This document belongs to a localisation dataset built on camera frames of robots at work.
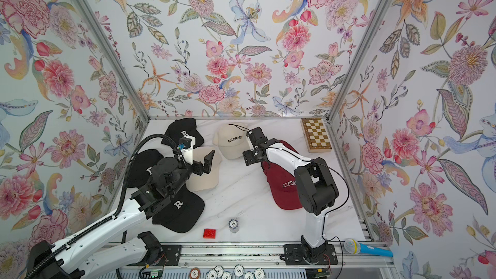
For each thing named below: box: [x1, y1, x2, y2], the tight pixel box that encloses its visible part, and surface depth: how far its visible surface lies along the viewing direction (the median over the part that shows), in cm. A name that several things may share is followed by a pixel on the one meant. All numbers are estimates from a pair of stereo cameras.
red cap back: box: [260, 160, 303, 210], surface depth 88 cm
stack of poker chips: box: [228, 218, 240, 234], surface depth 78 cm
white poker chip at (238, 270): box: [233, 264, 245, 278], surface depth 73 cm
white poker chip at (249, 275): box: [243, 271, 256, 279], surface depth 72 cm
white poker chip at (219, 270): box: [213, 264, 225, 279], surface depth 72 cm
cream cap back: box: [213, 122, 249, 160], surface depth 106 cm
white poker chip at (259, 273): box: [253, 267, 267, 279], surface depth 72 cm
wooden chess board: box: [300, 117, 332, 154], surface depth 112 cm
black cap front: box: [153, 183, 205, 234], surface depth 84 cm
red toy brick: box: [202, 228, 217, 239], surface depth 80 cm
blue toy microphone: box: [344, 238, 394, 258], surface depth 76 cm
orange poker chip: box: [189, 267, 201, 279], surface depth 72 cm
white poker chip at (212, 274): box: [206, 269, 219, 279], surface depth 72 cm
